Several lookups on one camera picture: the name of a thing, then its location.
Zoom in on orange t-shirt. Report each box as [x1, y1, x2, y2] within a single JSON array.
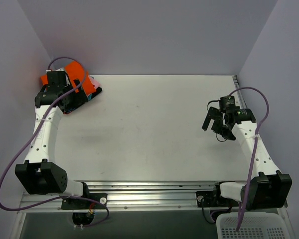
[[39, 62, 95, 95]]

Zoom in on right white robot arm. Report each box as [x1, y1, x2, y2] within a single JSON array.
[[202, 96, 292, 211]]

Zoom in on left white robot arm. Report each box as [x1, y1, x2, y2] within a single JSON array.
[[15, 69, 91, 209]]

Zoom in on black folded t-shirt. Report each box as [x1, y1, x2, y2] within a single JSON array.
[[63, 87, 102, 115]]

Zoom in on pink folded t-shirt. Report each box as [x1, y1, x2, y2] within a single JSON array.
[[89, 76, 101, 89]]

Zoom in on white plastic basket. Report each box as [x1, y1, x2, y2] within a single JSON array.
[[216, 212, 294, 239]]

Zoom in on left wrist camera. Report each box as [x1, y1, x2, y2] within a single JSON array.
[[46, 68, 65, 73]]

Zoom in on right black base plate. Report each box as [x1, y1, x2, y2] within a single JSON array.
[[195, 191, 238, 208]]

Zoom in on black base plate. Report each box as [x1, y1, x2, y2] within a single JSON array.
[[61, 193, 108, 210], [195, 191, 238, 208]]

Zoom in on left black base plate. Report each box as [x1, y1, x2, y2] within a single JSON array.
[[61, 193, 108, 210]]

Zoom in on aluminium mounting rail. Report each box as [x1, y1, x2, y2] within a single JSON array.
[[17, 180, 289, 214]]

